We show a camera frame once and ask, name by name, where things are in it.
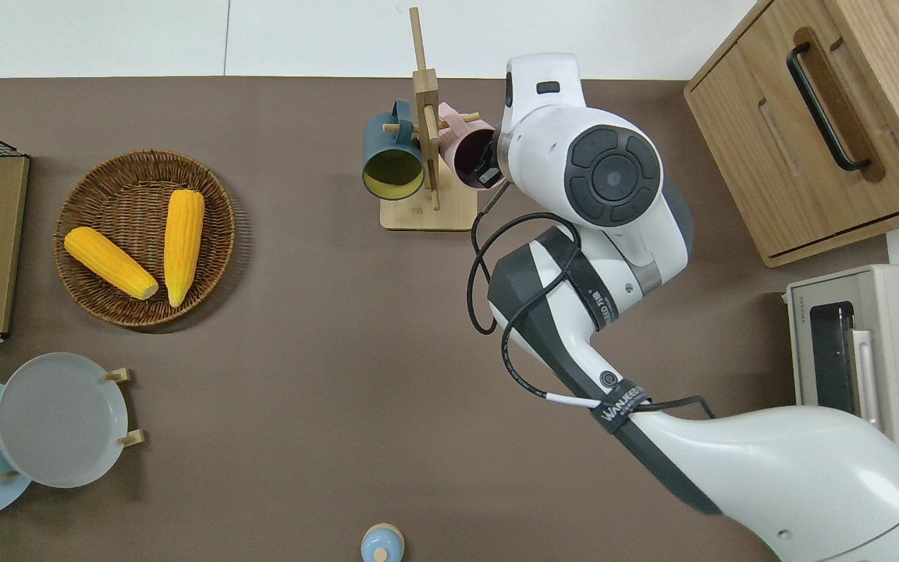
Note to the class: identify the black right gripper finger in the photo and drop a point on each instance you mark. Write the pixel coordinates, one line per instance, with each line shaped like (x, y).
(488, 170)

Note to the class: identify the brown wicker basket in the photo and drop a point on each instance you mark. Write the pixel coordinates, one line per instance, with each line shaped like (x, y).
(137, 172)

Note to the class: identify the yellow corn cob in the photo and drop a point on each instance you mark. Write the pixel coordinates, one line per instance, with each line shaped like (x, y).
(183, 246)
(110, 263)

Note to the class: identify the dark blue mug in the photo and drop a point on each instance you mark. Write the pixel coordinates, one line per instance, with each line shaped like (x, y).
(387, 140)

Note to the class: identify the light wooden drawer cabinet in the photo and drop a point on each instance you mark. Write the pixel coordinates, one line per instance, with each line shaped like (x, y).
(824, 195)

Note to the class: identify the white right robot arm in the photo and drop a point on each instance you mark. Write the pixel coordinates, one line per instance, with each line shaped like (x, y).
(730, 460)

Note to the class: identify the grey plate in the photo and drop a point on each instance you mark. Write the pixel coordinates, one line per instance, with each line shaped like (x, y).
(59, 421)

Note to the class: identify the wooden plate rack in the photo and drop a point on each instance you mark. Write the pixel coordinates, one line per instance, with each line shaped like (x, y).
(123, 375)

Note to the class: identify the small blue bell button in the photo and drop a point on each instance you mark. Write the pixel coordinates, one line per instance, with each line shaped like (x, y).
(381, 544)

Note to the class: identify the brown table mat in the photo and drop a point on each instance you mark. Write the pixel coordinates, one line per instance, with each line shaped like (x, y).
(325, 351)

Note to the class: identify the pink mug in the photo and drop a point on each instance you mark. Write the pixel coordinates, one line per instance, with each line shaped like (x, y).
(461, 148)

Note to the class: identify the wooden mug tree stand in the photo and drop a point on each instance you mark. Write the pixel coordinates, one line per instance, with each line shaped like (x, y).
(449, 211)

